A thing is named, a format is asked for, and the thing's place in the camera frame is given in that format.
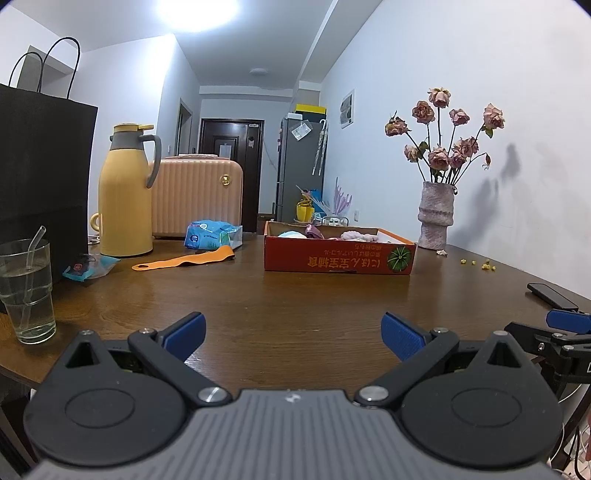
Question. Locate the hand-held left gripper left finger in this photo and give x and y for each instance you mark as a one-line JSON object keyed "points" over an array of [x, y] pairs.
{"points": [[187, 332]]}

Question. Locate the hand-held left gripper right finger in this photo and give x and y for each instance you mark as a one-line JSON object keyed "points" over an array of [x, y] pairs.
{"points": [[401, 336]]}

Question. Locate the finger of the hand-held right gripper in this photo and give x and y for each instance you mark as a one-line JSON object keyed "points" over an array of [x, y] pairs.
{"points": [[570, 321], [526, 334]]}

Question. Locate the red cardboard box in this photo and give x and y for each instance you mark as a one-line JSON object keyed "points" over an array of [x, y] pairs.
{"points": [[332, 258]]}

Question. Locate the lilac fluffy towel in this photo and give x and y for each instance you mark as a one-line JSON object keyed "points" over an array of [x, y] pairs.
{"points": [[360, 236]]}

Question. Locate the pink satin scrunchie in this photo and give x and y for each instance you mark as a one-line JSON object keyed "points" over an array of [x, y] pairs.
{"points": [[314, 232]]}

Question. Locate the blue fluffy mitt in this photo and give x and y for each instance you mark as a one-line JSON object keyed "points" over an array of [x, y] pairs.
{"points": [[292, 234]]}

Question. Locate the black smartphone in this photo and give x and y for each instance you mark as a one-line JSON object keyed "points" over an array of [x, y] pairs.
{"points": [[551, 295]]}

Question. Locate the scattered yellow flower buds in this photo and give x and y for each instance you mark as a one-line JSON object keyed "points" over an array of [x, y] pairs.
{"points": [[485, 266]]}

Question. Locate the blue wet wipes pack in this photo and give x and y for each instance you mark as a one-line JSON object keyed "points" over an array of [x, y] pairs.
{"points": [[207, 235]]}

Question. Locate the small teal snack packet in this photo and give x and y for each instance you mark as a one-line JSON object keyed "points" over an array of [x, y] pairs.
{"points": [[87, 268]]}

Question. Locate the pink textured vase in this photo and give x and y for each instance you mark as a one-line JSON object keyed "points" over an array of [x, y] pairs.
{"points": [[436, 217]]}

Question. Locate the small rack with bottles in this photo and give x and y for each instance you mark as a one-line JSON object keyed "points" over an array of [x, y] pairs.
{"points": [[333, 221]]}

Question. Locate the peach ribbed suitcase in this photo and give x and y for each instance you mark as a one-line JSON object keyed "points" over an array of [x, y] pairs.
{"points": [[198, 198]]}

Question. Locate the yellow thermos jug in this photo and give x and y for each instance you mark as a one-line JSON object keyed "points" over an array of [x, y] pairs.
{"points": [[124, 203]]}

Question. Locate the dark brown entrance door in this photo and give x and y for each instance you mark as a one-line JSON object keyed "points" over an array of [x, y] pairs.
{"points": [[231, 194]]}

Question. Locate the purple decorative plant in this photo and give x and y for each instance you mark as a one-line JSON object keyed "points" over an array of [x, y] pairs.
{"points": [[342, 201]]}

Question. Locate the yellow bucket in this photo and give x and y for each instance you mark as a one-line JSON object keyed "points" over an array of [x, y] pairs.
{"points": [[304, 213]]}

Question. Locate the clear drinking glass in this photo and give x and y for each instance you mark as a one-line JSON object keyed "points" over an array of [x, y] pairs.
{"points": [[27, 295]]}

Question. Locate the clear drinking straw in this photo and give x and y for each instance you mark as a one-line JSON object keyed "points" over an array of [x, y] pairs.
{"points": [[38, 237]]}

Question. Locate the bunch of dried pink roses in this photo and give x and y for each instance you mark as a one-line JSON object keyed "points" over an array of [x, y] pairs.
{"points": [[438, 159]]}

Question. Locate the white paper notice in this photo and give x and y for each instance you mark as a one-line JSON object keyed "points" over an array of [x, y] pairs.
{"points": [[225, 151]]}

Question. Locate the grey refrigerator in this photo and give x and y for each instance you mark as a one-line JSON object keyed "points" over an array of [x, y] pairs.
{"points": [[295, 175]]}

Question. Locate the hanging folded umbrella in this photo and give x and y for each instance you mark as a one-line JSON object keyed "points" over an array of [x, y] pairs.
{"points": [[320, 147]]}

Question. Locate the black paper shopping bag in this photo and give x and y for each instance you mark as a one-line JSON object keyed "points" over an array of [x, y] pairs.
{"points": [[41, 184]]}

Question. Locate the clear bag on refrigerator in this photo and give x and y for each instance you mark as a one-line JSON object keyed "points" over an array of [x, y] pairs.
{"points": [[300, 131]]}

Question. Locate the yellow and black box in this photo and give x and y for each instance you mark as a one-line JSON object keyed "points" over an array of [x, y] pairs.
{"points": [[310, 111]]}

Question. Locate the round ceiling lamp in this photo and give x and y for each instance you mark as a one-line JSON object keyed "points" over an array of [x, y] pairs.
{"points": [[258, 71]]}

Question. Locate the bright ceiling light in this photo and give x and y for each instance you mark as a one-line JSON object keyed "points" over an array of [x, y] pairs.
{"points": [[198, 14]]}

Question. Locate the side room door frame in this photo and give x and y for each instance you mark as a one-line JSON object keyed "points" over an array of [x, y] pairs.
{"points": [[184, 129]]}

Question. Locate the wall picture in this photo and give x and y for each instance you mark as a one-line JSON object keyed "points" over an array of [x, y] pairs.
{"points": [[347, 109]]}

